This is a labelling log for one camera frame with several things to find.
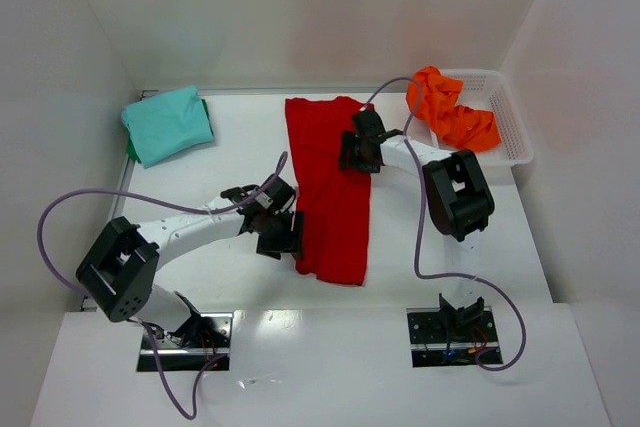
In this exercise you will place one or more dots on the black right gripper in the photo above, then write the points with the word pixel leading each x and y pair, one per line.
pixel 358 153

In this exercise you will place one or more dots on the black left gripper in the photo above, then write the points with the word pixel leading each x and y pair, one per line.
pixel 282 235

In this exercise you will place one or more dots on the red t shirt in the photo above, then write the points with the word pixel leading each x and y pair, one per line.
pixel 335 202

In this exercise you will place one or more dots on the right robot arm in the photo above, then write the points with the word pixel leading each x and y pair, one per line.
pixel 454 195

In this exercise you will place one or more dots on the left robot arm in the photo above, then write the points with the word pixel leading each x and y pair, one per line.
pixel 120 268

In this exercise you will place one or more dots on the orange t shirt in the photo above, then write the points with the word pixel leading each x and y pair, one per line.
pixel 434 99

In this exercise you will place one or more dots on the white perforated plastic basket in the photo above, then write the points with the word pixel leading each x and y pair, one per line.
pixel 489 90

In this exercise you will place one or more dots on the folded turquoise t shirt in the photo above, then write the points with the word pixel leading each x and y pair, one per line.
pixel 166 124

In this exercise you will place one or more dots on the folded green t shirt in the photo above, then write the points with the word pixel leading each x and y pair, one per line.
pixel 130 148

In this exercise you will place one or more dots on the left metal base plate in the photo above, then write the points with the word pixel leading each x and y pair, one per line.
pixel 211 342

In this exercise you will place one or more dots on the metal base plate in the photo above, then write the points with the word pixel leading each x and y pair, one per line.
pixel 211 342
pixel 433 346

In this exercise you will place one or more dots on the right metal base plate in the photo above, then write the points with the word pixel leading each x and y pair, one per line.
pixel 433 346

